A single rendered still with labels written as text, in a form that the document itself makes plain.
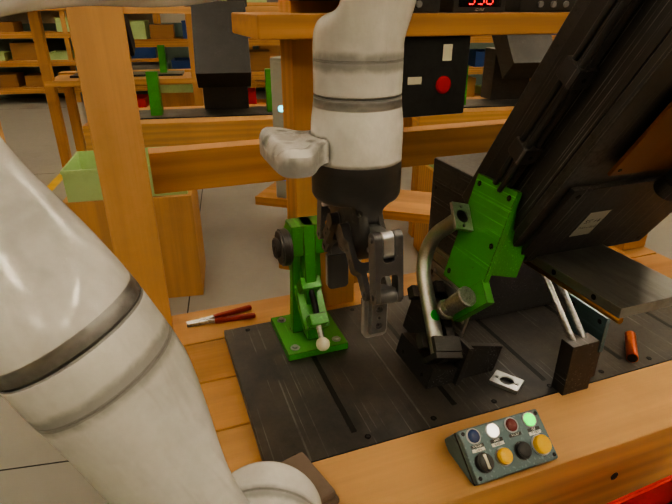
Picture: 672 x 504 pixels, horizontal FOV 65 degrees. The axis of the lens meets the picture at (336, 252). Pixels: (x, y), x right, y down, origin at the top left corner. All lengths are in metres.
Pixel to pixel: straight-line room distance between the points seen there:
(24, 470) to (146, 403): 2.08
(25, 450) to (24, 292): 2.18
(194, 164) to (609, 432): 0.94
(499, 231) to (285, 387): 0.48
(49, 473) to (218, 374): 1.31
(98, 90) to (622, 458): 1.11
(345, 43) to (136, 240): 0.82
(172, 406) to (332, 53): 0.26
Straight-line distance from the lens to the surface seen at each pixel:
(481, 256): 0.97
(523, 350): 1.18
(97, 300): 0.30
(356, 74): 0.40
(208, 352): 1.18
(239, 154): 1.19
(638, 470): 1.13
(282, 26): 0.96
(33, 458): 2.42
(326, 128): 0.41
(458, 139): 1.40
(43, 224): 0.32
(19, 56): 10.79
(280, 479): 0.44
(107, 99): 1.06
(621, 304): 0.94
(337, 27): 0.40
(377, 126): 0.40
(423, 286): 1.05
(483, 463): 0.87
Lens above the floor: 1.55
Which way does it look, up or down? 25 degrees down
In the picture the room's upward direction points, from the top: straight up
